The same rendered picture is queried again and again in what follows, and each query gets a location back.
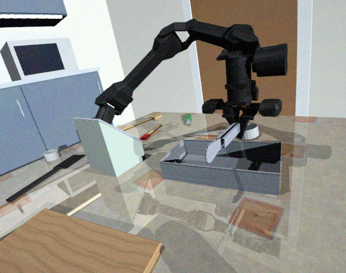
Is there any light brown wooden board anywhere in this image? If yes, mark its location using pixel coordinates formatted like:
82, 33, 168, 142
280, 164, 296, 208
0, 208, 162, 273

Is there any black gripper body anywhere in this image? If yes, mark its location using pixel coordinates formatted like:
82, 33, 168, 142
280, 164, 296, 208
202, 77, 282, 117

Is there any grey saucepan with long handle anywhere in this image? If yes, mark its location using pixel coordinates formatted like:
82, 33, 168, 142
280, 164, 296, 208
183, 123, 259, 140

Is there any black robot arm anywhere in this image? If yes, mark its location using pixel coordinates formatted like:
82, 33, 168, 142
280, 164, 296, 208
95, 19, 288, 124

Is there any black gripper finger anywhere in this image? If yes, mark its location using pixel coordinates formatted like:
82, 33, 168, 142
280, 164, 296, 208
222, 110, 240, 138
239, 111, 258, 139

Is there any white short cylinder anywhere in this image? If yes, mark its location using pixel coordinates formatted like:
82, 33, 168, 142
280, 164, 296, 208
43, 148, 61, 162

